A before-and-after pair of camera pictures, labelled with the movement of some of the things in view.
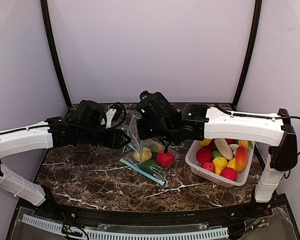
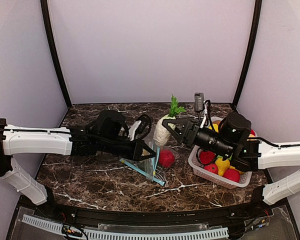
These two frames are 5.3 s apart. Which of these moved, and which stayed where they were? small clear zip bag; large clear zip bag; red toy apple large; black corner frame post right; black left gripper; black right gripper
Moved: black right gripper; black left gripper; small clear zip bag
Stayed: large clear zip bag; black corner frame post right; red toy apple large
